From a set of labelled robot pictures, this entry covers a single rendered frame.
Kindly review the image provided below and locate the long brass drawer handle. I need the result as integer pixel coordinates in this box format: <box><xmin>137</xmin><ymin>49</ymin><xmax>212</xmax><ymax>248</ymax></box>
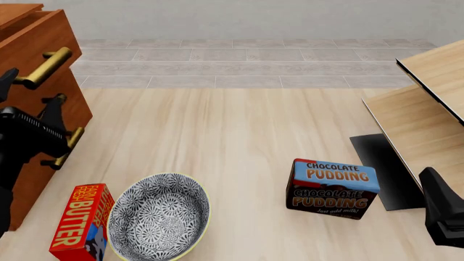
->
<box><xmin>12</xmin><ymin>46</ymin><xmax>74</xmax><ymax>91</ymax></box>

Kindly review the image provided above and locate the red butter box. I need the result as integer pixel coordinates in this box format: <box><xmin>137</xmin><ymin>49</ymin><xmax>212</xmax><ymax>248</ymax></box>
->
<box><xmin>49</xmin><ymin>183</ymin><xmax>117</xmax><ymax>261</ymax></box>

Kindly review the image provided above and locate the wooden cabinet drawer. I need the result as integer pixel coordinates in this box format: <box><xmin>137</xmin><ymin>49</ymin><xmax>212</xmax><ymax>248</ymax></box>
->
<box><xmin>7</xmin><ymin>91</ymin><xmax>94</xmax><ymax>233</ymax></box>
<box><xmin>0</xmin><ymin>67</ymin><xmax>88</xmax><ymax>164</ymax></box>

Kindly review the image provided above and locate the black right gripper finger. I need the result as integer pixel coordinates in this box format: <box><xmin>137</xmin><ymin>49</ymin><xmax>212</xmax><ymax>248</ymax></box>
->
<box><xmin>418</xmin><ymin>166</ymin><xmax>464</xmax><ymax>226</ymax></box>

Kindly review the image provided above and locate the wooden drawer with long handle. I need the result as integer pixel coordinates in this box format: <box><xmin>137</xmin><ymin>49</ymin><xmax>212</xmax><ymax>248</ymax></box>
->
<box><xmin>0</xmin><ymin>9</ymin><xmax>83</xmax><ymax>109</ymax></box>

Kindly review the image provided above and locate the black and white patterned bowl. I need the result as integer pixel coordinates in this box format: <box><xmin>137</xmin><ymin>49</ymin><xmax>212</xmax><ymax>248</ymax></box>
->
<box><xmin>106</xmin><ymin>172</ymin><xmax>212</xmax><ymax>261</ymax></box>

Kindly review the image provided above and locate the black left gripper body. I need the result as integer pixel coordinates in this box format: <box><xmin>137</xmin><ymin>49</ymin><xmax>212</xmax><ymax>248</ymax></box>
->
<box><xmin>0</xmin><ymin>106</ymin><xmax>73</xmax><ymax>160</ymax></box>

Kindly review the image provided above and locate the pale wooden shelf rack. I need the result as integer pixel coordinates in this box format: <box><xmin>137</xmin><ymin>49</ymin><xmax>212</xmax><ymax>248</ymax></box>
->
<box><xmin>349</xmin><ymin>38</ymin><xmax>464</xmax><ymax>212</ymax></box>

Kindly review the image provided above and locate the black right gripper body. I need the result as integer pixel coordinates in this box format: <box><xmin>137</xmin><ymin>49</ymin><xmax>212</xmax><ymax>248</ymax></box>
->
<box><xmin>424</xmin><ymin>217</ymin><xmax>464</xmax><ymax>249</ymax></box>

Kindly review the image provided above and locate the chocolate pudding box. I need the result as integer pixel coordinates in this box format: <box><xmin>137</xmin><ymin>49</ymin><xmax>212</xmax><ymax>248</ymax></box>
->
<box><xmin>285</xmin><ymin>157</ymin><xmax>382</xmax><ymax>222</ymax></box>

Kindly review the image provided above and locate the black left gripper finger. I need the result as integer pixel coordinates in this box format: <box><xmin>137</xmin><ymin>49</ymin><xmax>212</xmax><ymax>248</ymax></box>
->
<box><xmin>36</xmin><ymin>94</ymin><xmax>69</xmax><ymax>135</ymax></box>
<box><xmin>0</xmin><ymin>67</ymin><xmax>20</xmax><ymax>102</ymax></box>

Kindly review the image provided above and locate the wooden cabinet with drawers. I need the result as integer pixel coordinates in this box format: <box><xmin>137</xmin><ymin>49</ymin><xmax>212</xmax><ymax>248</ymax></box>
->
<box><xmin>0</xmin><ymin>3</ymin><xmax>94</xmax><ymax>233</ymax></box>

